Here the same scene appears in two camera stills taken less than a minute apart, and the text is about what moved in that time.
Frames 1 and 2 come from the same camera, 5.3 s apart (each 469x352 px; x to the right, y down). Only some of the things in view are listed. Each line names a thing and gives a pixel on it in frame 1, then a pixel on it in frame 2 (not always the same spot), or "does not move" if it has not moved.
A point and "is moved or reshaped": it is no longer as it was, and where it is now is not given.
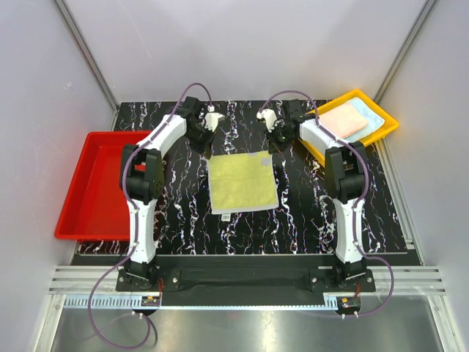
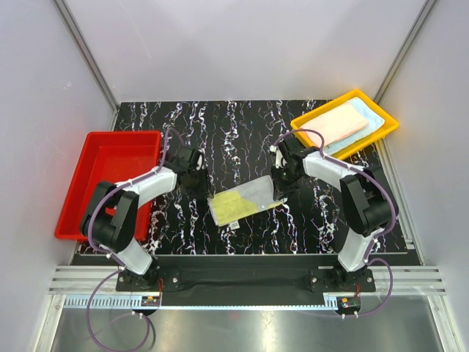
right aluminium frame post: (404, 49) does not move
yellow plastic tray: (390, 123) does not move
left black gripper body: (199, 138) → (196, 180)
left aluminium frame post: (90, 58) does not move
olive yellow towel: (242, 182) is moved or reshaped
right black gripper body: (280, 136) → (285, 180)
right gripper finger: (274, 149) → (277, 195)
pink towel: (343, 120) does not move
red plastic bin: (95, 208) does not move
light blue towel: (375, 122) does not move
